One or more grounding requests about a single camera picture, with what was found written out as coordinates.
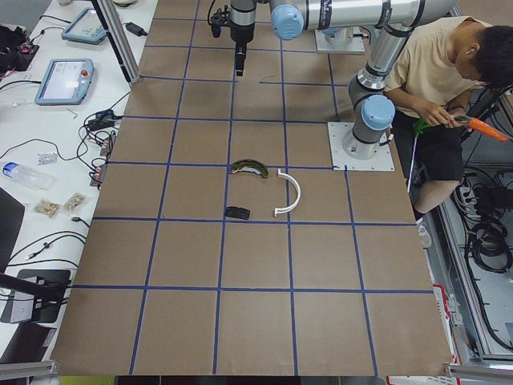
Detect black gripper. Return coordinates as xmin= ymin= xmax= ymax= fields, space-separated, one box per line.
xmin=208 ymin=0 xmax=257 ymax=76

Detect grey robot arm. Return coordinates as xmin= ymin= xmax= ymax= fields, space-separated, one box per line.
xmin=267 ymin=0 xmax=454 ymax=160

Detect black power adapter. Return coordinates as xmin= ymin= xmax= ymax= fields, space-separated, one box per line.
xmin=125 ymin=22 xmax=147 ymax=37

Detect green brake shoe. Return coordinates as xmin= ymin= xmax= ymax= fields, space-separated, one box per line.
xmin=229 ymin=159 xmax=269 ymax=179

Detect white curved plastic part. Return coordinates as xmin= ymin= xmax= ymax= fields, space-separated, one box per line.
xmin=273 ymin=168 xmax=302 ymax=218

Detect far blue teach pendant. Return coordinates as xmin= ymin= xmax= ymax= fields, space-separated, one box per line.
xmin=61 ymin=8 xmax=106 ymax=45

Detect blue teach pendant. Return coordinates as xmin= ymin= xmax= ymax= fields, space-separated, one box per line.
xmin=34 ymin=59 xmax=95 ymax=106
xmin=61 ymin=8 xmax=106 ymax=45

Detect black brake pad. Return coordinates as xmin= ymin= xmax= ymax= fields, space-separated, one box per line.
xmin=224 ymin=206 xmax=251 ymax=221

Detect near blue teach pendant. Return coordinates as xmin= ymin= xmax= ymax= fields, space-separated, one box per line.
xmin=34 ymin=59 xmax=95 ymax=106

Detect person in beige shirt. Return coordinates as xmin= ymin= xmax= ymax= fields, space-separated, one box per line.
xmin=384 ymin=16 xmax=512 ymax=248

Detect clear plastic water bottle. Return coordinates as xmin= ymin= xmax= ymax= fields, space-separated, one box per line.
xmin=1 ymin=161 xmax=54 ymax=190

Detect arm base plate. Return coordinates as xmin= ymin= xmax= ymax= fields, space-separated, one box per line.
xmin=315 ymin=27 xmax=368 ymax=55
xmin=327 ymin=122 xmax=395 ymax=172

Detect aluminium frame post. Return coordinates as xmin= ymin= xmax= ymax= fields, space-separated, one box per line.
xmin=91 ymin=0 xmax=140 ymax=84

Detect tangled black cables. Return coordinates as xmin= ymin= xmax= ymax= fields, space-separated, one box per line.
xmin=75 ymin=107 xmax=123 ymax=189

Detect orange handled tool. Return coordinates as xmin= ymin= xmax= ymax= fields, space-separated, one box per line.
xmin=454 ymin=115 xmax=512 ymax=142

